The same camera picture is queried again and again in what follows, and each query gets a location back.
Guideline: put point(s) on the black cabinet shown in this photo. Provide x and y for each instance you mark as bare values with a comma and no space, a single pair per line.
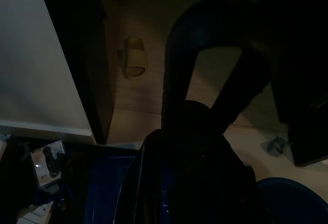
307,80

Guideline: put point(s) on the black frame post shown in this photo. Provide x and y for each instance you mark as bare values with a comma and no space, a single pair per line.
84,55

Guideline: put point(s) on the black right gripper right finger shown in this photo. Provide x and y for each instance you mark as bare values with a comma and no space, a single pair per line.
228,183

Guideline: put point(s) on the white cabinet panel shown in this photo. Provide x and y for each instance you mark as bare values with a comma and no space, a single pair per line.
30,55

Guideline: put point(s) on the blue plastic dustpan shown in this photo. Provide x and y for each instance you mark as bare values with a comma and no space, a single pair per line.
179,55

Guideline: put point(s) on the printed white paper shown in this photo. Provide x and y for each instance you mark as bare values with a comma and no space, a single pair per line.
36,212

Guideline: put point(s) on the blue plastic bucket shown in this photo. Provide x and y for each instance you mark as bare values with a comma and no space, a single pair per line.
292,201

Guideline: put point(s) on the beige slipper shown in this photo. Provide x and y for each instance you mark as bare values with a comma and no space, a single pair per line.
134,57

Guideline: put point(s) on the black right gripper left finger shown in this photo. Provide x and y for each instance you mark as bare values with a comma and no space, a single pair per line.
183,157

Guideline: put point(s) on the small blister pack card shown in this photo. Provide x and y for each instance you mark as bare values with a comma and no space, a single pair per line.
46,165

